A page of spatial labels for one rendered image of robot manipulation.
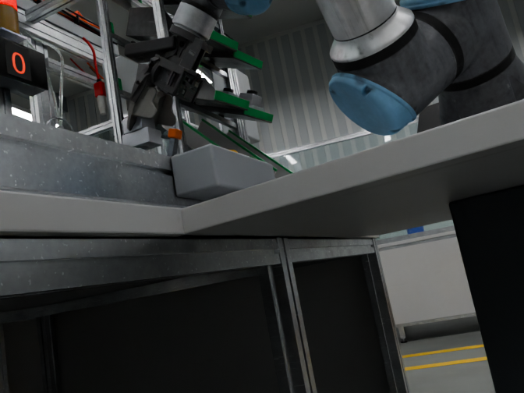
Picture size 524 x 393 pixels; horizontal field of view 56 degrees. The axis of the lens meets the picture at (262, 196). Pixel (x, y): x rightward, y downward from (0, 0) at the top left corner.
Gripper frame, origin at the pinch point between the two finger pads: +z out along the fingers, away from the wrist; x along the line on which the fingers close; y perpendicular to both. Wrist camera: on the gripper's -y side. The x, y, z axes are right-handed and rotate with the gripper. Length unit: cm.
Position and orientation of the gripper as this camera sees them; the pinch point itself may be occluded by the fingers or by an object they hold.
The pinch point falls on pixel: (137, 125)
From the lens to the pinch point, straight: 101.0
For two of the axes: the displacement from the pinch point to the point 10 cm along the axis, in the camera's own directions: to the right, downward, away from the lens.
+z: -4.4, 8.9, 1.3
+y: 7.9, 4.6, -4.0
